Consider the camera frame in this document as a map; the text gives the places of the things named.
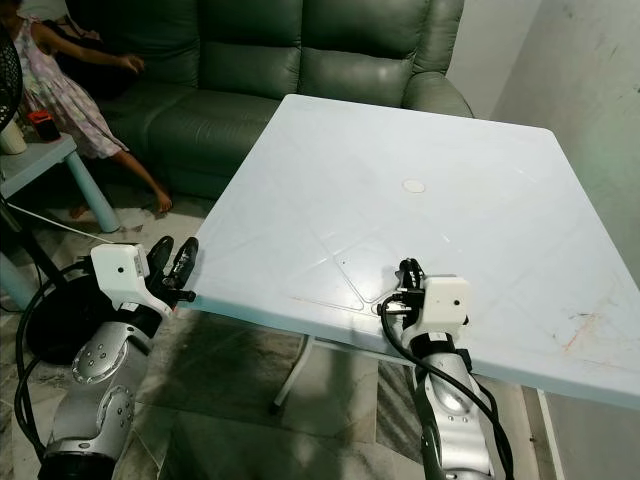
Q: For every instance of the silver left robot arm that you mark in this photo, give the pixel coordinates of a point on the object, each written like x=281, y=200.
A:
x=95, y=400

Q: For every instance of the child in patterned dress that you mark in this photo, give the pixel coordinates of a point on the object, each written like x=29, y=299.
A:
x=65, y=100

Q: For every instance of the green leather sofa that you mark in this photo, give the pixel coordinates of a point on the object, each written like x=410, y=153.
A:
x=250, y=110

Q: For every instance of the black standing fan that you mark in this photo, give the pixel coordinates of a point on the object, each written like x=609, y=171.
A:
x=60, y=325

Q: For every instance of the round white table plug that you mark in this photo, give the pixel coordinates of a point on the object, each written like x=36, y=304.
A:
x=413, y=186

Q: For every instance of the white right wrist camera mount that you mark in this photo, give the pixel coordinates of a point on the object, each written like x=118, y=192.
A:
x=445, y=302

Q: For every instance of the white cup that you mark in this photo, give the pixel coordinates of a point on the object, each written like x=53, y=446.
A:
x=14, y=138

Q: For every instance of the red and black small object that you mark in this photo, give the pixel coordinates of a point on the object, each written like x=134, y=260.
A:
x=44, y=126

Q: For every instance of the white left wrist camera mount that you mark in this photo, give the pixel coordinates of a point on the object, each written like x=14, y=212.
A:
x=120, y=272

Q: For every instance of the light blue side table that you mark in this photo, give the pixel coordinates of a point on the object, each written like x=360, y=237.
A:
x=32, y=165

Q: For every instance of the white plastic square table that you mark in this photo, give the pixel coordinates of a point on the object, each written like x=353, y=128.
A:
x=410, y=230

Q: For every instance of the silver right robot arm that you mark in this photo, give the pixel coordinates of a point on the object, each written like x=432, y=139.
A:
x=455, y=410

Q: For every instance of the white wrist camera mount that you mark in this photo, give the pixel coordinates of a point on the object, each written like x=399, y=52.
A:
x=120, y=272
x=445, y=302

